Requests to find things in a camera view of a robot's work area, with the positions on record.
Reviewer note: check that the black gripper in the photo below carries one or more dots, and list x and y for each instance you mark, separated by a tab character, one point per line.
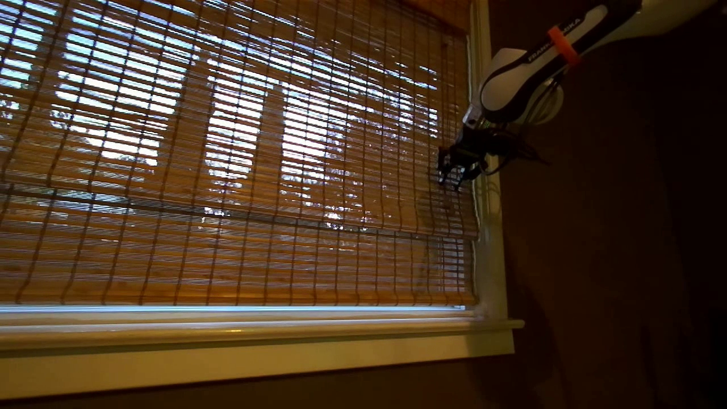
476	146

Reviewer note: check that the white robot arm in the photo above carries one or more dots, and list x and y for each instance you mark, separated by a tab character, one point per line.
523	86

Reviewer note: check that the brown bamboo window blind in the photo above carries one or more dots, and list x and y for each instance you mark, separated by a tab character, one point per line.
228	152

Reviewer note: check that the white window sill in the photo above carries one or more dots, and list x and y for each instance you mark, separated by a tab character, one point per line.
38	364

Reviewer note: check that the white window frame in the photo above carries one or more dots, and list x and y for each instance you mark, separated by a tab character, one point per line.
489	243

